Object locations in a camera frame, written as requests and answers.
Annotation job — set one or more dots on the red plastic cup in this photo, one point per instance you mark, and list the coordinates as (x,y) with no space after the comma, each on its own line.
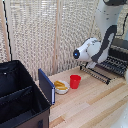
(75,81)

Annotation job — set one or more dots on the blue book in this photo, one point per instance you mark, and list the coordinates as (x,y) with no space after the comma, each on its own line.
(46,86)

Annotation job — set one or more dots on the thin black pole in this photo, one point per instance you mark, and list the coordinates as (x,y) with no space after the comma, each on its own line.
(7,33)

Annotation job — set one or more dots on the bamboo blind screen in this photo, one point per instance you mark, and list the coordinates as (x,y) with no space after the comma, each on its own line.
(30,33)

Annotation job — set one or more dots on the metal oven rack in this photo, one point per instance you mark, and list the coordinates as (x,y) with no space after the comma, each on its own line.
(115,65)

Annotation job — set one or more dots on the yellow food pieces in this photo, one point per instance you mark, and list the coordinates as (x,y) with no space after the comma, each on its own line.
(60,84)

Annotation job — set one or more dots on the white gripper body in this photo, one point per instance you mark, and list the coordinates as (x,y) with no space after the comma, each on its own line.
(91,65)

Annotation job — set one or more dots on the white bowl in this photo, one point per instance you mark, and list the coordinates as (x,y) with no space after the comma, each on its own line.
(62,90)

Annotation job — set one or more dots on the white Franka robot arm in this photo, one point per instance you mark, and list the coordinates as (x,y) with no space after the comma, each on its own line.
(106,13)

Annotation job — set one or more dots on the black fabric storage box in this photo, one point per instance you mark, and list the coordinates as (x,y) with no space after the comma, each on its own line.
(20,96)

